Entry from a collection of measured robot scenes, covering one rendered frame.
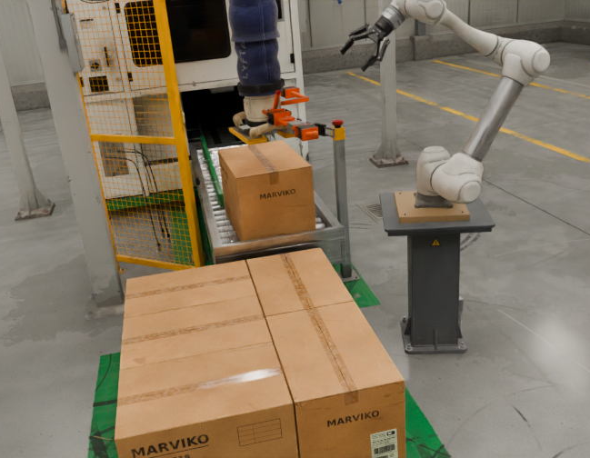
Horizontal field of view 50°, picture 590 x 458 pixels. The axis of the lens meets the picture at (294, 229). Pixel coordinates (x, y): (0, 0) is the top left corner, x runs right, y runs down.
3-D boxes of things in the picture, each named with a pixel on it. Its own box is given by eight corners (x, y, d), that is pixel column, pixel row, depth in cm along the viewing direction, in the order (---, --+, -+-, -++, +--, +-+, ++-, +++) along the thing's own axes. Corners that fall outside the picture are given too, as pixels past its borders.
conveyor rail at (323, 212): (265, 154, 553) (263, 133, 546) (271, 153, 554) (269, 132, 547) (335, 261, 344) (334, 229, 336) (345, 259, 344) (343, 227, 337)
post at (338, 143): (339, 275, 416) (330, 126, 377) (349, 273, 417) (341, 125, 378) (342, 279, 410) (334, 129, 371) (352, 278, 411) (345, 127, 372)
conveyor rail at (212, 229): (191, 164, 543) (188, 142, 536) (197, 163, 544) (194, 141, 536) (217, 281, 333) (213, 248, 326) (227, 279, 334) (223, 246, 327)
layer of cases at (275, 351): (140, 346, 328) (126, 278, 312) (325, 313, 344) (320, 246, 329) (135, 529, 219) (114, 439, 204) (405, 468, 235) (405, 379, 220)
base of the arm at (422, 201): (450, 191, 320) (450, 180, 317) (453, 208, 300) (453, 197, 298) (414, 191, 323) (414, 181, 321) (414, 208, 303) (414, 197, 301)
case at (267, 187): (225, 212, 386) (216, 149, 370) (288, 202, 395) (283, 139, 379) (245, 250, 332) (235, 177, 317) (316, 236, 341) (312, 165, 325)
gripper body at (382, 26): (377, 13, 263) (362, 30, 264) (391, 23, 259) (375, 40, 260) (383, 23, 269) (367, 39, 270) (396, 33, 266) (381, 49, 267)
